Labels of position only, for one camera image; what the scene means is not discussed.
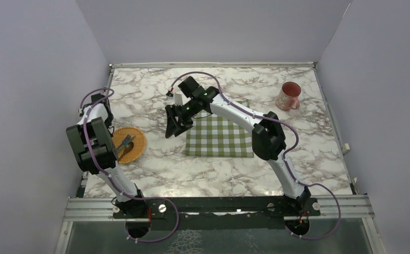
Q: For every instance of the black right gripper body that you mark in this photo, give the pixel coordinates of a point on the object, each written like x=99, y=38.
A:
x=184, y=113

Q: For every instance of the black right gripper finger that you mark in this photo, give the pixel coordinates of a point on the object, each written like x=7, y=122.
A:
x=171, y=127
x=181, y=127

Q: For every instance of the green white checkered cloth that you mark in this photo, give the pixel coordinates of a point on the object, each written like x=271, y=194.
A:
x=216, y=136

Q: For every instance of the pink ceramic mug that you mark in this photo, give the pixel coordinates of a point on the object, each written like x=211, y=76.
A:
x=288, y=96

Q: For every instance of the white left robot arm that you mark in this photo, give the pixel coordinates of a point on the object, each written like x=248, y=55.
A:
x=94, y=151

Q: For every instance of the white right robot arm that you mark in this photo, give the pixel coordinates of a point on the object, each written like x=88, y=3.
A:
x=268, y=138

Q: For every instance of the orange woven plate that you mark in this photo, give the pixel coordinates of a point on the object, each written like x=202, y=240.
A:
x=139, y=143

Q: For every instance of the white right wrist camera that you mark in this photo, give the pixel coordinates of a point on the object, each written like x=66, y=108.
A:
x=178, y=99

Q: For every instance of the blue handled utensil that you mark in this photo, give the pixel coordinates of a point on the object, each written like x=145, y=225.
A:
x=126, y=141

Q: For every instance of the brown handled utensil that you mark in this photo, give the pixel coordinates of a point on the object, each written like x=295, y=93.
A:
x=125, y=151

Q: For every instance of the aluminium mounting rail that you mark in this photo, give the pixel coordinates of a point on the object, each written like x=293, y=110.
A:
x=319, y=207

